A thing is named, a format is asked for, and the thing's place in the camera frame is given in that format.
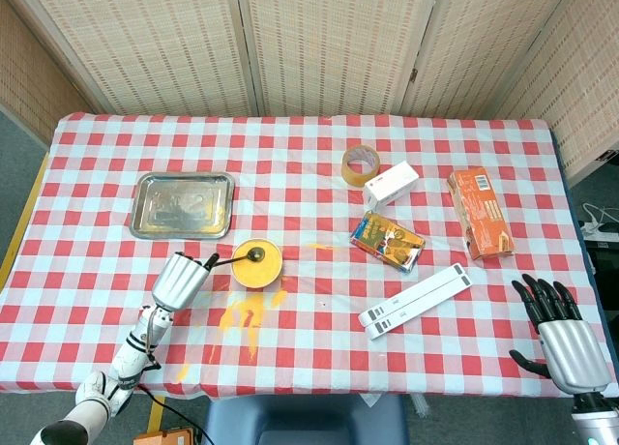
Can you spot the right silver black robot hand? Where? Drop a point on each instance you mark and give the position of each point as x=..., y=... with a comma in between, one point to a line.
x=573, y=355

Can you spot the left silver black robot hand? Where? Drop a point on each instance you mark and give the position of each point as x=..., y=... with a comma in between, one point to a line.
x=176, y=283

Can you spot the black spoon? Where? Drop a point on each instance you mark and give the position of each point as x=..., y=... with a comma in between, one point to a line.
x=255, y=255

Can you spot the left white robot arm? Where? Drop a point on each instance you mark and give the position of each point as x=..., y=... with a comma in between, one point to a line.
x=130, y=355

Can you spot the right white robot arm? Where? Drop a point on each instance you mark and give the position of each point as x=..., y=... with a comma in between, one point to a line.
x=595, y=421

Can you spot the metal tray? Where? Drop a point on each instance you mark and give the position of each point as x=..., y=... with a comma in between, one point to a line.
x=184, y=205

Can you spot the off-white bowl of yellow powder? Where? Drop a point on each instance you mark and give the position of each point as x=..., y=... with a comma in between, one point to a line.
x=256, y=275

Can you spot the spilled yellow powder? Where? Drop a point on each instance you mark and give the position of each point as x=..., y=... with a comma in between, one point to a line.
x=242, y=314

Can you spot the black equipment box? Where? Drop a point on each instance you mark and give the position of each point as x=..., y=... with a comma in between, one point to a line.
x=604, y=271

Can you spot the orange case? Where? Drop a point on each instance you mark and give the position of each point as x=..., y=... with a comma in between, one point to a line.
x=164, y=437

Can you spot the white folding stand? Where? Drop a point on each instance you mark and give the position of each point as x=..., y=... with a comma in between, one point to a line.
x=416, y=300

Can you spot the orange carton box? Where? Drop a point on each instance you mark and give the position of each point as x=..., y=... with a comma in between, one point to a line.
x=481, y=213

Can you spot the blue padded seat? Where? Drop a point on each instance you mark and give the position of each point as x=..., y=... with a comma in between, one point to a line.
x=304, y=421

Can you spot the red white checkered tablecloth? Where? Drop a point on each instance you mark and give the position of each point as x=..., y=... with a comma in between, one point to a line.
x=309, y=140

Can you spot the brown packing tape roll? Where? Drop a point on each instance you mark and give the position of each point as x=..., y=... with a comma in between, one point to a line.
x=349, y=172

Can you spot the colourful snack packet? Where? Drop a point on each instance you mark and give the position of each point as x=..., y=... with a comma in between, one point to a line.
x=387, y=242

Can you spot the white cardboard box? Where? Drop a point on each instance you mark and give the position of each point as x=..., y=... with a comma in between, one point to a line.
x=392, y=184

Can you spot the beige woven folding screen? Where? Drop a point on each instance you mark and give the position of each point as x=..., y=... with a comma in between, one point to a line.
x=145, y=43

